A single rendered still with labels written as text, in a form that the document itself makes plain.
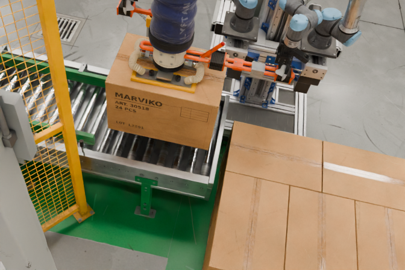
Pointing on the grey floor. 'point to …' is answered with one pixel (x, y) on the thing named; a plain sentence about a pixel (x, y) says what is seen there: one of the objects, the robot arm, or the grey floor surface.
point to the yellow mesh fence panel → (47, 15)
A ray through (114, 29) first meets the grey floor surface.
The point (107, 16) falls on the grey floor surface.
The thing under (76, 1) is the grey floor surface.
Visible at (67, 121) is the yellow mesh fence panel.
